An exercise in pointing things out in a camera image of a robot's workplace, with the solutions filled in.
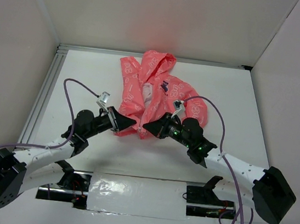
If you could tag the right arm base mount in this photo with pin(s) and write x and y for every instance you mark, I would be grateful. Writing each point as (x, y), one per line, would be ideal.
(202, 202)

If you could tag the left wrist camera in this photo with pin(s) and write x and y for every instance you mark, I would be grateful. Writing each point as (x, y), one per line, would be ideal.
(102, 100)

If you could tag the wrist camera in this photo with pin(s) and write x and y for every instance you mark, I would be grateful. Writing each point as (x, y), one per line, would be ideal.
(102, 100)
(179, 108)

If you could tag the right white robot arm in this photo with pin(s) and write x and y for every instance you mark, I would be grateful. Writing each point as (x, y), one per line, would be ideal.
(266, 190)

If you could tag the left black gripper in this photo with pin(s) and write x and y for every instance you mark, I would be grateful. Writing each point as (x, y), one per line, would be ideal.
(117, 121)

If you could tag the aluminium frame rail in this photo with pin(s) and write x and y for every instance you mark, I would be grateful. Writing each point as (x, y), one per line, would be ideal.
(229, 87)

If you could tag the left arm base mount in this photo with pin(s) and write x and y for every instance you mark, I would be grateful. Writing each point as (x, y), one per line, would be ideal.
(72, 188)

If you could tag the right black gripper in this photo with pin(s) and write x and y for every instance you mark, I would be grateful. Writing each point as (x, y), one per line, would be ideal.
(163, 126)

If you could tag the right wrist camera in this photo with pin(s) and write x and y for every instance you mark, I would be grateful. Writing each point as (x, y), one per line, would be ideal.
(179, 108)

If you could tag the white taped base cover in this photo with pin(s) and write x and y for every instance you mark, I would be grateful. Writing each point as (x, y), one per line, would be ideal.
(139, 196)

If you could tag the pink hooded kids jacket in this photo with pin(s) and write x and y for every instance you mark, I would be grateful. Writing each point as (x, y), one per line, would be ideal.
(149, 90)

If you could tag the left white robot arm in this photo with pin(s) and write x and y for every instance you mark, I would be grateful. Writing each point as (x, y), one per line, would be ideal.
(33, 167)

